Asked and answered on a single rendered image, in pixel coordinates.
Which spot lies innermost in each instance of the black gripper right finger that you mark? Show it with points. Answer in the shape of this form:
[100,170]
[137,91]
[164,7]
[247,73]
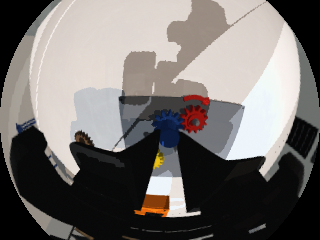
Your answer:
[205,173]

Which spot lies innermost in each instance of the red curved arrow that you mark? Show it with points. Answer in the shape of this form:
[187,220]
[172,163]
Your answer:
[191,97]

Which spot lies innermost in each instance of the brown gear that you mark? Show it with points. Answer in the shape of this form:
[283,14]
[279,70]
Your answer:
[80,136]

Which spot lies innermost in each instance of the blue gear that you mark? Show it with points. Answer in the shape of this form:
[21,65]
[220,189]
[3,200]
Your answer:
[169,127]

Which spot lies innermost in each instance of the yellow gear with black stripe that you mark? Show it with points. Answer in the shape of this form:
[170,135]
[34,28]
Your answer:
[159,159]

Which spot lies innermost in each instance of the red gear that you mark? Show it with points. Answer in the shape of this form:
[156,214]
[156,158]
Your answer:
[193,113]

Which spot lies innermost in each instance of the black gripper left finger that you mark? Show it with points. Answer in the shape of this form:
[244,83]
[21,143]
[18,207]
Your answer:
[132,167]

